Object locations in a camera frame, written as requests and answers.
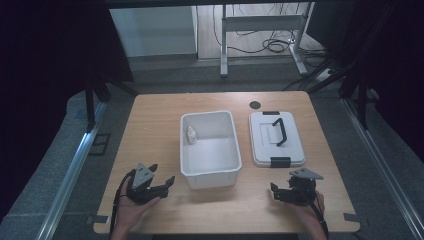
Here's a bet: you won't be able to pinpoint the person's right hand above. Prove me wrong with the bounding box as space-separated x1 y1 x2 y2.
285 190 326 231

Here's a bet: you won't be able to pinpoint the white lid with black handle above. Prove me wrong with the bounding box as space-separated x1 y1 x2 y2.
248 110 306 169

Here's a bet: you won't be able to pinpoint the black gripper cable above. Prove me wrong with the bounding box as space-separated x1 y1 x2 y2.
308 194 330 240
109 169 137 238

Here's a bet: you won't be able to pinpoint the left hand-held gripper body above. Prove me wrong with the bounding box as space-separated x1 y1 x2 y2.
125 162 170 205

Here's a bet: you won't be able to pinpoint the white power strip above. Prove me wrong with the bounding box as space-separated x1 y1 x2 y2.
314 67 335 83

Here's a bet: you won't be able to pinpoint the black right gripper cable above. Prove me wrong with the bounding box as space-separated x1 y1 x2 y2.
308 194 330 240

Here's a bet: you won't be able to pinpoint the white panel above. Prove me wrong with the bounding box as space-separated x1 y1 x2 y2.
109 5 198 58

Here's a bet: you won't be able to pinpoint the black tripod stand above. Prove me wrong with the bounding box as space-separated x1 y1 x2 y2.
306 56 379 131
83 74 139 132

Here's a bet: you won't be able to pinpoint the grey metal desk frame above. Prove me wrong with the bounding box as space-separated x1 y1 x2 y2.
219 2 315 78

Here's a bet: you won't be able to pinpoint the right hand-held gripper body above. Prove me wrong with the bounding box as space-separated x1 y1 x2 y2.
273 167 325 207

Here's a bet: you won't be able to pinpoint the person's left hand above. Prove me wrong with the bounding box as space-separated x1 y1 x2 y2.
114 181 162 232

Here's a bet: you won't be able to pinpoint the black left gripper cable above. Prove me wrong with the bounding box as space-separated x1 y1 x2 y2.
109 169 137 238

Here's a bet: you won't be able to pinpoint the aluminium rail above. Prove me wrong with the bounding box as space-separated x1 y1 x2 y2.
35 100 108 240
342 97 424 240

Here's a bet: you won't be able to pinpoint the small white bottle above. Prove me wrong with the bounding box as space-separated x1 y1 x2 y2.
186 125 198 145

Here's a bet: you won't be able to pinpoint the black floor cables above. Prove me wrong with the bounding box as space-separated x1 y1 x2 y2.
211 3 329 68

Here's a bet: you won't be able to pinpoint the white plastic storage box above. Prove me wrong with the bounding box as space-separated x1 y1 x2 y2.
179 110 243 190

